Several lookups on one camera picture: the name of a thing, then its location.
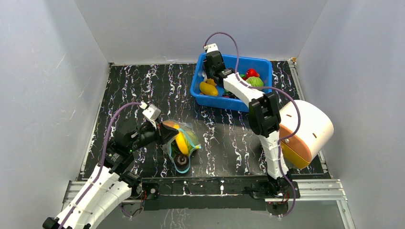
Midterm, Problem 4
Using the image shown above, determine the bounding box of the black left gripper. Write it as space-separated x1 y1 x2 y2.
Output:
129 118 179 152

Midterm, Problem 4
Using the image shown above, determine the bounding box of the yellow toy banana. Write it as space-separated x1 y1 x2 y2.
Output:
175 131 190 156

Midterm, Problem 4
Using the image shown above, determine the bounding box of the small orange toy fruit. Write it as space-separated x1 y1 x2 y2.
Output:
205 79 217 87

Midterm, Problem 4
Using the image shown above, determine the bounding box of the clear zip top bag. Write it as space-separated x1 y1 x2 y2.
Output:
161 120 202 174

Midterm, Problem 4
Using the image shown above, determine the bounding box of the green toy cabbage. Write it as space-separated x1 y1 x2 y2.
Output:
184 131 201 154

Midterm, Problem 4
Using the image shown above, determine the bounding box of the dark purple toy plum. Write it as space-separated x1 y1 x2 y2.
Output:
174 154 190 170

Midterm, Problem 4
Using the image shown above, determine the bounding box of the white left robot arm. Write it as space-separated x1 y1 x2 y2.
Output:
42 120 183 229

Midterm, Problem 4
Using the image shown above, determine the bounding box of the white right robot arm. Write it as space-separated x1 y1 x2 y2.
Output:
204 45 288 198

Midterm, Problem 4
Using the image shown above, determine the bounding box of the yellow toy mango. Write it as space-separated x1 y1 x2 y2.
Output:
199 82 219 96

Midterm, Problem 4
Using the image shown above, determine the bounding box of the black toy grape bunch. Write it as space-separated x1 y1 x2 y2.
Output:
222 90 239 99

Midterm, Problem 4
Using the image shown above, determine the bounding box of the red toy pepper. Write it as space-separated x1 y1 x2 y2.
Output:
245 68 260 79

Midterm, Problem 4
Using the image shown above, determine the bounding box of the striped green toy melon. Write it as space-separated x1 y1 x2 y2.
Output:
245 76 264 87

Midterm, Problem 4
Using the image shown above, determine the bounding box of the blue plastic bin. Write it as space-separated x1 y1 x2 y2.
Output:
190 53 273 112

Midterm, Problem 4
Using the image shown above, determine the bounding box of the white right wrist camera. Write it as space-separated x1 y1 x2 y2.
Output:
203 43 219 53

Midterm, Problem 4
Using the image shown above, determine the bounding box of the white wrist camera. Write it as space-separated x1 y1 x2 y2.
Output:
140 103 161 129
203 43 219 53

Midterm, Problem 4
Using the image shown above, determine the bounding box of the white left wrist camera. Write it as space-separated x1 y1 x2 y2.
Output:
140 103 161 129

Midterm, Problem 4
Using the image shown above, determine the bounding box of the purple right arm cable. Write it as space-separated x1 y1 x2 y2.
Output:
204 31 301 217

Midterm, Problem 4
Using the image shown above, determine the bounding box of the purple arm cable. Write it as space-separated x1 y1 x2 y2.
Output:
58 102 145 229
204 31 301 217

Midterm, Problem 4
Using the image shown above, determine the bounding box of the black front rail frame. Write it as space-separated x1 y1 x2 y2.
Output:
64 175 349 219

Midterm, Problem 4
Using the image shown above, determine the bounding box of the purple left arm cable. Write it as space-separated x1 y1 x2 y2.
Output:
58 102 145 229

